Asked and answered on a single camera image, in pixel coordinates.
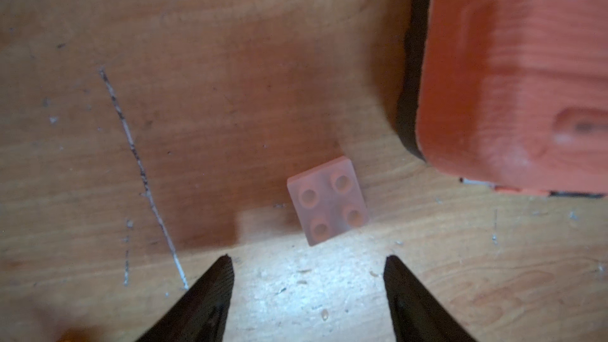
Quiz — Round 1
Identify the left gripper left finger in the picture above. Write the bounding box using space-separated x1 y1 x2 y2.
139 255 234 341

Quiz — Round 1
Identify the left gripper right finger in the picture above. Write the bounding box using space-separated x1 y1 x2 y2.
383 255 474 341

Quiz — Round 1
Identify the small white lego brick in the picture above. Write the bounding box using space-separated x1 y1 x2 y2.
287 156 370 246

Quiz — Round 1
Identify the orange plastic tool case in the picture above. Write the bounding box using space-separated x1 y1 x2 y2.
396 0 607 198

